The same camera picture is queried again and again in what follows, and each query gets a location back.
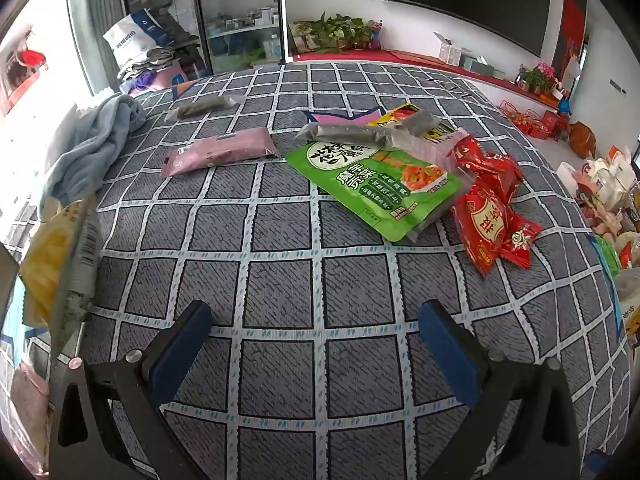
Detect pink snack packet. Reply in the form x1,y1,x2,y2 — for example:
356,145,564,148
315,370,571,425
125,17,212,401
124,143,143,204
160,126,280,178

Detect white printed sack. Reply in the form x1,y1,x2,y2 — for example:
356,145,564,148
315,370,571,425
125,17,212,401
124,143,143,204
102,7,174,68

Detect grey green box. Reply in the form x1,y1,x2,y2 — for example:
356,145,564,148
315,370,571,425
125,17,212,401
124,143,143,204
460,52,494,74

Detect orange brown bag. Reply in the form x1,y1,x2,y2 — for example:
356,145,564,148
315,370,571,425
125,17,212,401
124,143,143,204
570,120,599,159

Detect grey checked bedspread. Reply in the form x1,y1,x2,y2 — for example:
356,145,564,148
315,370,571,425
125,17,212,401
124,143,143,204
0,60,633,480

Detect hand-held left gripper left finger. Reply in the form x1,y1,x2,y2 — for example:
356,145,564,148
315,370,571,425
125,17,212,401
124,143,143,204
47,300,216,480

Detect glass door cabinet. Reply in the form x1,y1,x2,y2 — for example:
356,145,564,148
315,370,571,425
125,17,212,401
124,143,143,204
117,0,287,76

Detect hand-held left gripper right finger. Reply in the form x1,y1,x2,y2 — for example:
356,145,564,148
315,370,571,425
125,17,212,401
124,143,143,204
417,300,586,480

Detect red topped low shelf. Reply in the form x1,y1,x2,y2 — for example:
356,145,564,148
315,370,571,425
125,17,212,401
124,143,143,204
382,48,563,107

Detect red window decoration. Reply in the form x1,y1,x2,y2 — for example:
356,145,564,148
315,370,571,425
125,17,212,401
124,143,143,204
15,30,51,73

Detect red gift baskets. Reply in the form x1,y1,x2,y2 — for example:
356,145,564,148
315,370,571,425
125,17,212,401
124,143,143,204
497,100,571,141

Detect open white carton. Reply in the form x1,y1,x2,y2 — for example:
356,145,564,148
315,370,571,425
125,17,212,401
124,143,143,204
432,31,464,66

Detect yellow white snack packet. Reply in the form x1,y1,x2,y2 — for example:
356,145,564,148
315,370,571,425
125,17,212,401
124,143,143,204
19,192,103,356

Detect pile of bags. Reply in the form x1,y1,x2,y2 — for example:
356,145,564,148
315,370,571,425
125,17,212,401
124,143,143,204
556,145,640,338

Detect red snack packet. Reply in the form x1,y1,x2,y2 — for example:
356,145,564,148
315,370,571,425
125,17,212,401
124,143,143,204
497,212,544,270
451,180,516,281
451,135,524,196

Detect clear plastic bag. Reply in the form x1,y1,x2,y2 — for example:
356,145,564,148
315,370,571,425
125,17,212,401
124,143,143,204
395,127,476,183

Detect pink potted flowers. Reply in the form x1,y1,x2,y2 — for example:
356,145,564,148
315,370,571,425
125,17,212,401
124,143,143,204
516,60,559,96

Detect long grey snack packet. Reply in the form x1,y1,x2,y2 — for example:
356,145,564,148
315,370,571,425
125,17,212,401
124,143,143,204
295,111,443,151

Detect green potted plants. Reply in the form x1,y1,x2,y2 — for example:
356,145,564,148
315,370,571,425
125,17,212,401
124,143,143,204
310,10,373,54

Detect pink cloth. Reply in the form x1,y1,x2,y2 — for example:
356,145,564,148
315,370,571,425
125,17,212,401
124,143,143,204
9,362,51,477

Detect red wall decoration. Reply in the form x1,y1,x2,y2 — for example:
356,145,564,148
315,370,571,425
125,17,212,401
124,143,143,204
556,0,589,83

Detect cardboard box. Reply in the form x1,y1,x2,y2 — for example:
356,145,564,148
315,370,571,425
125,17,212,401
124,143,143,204
0,243,22,331

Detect brown snack in clear wrapper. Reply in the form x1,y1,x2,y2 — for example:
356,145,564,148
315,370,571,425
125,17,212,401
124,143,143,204
165,93,246,121

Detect pile of clothes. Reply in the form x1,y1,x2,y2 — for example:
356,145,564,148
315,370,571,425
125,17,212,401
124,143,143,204
117,46,202,95

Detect framed picture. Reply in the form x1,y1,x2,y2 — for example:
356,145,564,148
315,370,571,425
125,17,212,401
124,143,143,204
289,20,321,57

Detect light blue towel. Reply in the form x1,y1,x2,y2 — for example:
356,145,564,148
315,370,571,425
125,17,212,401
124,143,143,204
37,92,148,223

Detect green snack packet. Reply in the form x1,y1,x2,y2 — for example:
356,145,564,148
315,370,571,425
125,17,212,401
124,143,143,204
285,140,463,245

